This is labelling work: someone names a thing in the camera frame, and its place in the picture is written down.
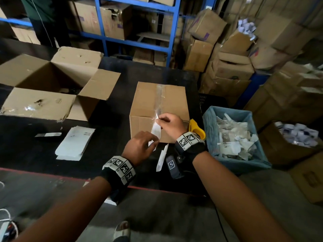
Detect person's right hand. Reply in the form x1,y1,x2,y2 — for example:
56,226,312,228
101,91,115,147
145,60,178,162
155,113,188,142

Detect person's left hand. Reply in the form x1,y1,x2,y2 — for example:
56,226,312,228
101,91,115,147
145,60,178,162
121,131,160,167

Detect single printed label sheet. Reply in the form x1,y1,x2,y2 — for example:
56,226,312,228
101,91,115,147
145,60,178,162
148,113,162,152

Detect yellow tape dispenser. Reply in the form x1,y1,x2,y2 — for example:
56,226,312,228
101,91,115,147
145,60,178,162
188,119,207,141

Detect white backing paper strip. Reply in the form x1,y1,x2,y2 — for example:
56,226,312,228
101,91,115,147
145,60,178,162
155,143,169,172

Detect small cardboard box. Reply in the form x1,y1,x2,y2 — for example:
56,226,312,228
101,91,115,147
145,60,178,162
129,81,190,145

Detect stack of white label sheets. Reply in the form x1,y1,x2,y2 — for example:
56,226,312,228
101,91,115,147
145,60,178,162
55,126,96,162

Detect small box cutter blade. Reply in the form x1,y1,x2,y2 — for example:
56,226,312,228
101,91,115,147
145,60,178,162
34,132,62,138

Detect worn taped cardboard box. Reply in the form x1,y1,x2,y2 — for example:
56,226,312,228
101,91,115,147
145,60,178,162
0,46,121,123

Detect person's left forearm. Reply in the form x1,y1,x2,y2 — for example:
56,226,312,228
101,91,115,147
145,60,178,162
15,176,112,242

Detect person's right forearm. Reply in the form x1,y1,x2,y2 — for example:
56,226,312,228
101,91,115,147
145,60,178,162
193,151,295,242

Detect black white marker wristband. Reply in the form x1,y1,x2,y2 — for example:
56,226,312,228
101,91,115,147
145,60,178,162
99,155,137,192
175,131,208,162

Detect black plastic crate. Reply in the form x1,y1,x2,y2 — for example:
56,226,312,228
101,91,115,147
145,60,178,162
198,93,228,117

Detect white plastic packages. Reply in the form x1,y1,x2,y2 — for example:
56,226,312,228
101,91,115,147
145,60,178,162
215,113,260,162

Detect blue waste bin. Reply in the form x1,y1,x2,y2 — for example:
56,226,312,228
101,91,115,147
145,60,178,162
202,106,273,175

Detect pile of brown cartons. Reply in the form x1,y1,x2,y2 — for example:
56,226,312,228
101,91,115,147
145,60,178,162
182,0,323,124

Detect white sandal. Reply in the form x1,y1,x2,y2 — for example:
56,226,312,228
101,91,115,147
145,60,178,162
113,221,132,242

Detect blue metal beam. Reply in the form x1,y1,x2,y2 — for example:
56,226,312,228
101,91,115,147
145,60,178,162
234,73,271,111

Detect grey stool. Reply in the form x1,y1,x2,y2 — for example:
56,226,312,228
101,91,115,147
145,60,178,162
136,32,171,43

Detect blue metal shelf rack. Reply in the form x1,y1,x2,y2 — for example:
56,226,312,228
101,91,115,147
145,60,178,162
0,0,218,69

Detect carton holding paper rolls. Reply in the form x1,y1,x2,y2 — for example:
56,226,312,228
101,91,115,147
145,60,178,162
258,121,323,166

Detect heap of white paper rolls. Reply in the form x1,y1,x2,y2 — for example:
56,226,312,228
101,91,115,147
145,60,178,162
274,121,320,149
237,18,257,41

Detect shelved brown cartons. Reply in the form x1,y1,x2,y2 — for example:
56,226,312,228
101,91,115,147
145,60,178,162
0,0,182,68

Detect printed floor carton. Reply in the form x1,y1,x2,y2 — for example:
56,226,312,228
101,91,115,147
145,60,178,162
288,151,323,206

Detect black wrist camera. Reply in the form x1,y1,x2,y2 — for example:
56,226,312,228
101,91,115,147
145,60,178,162
104,189,127,207
166,155,185,180

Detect black camera cable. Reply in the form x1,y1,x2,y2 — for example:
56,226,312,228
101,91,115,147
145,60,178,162
214,206,229,242

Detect white cable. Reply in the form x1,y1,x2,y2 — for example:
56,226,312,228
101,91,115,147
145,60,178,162
0,208,19,240

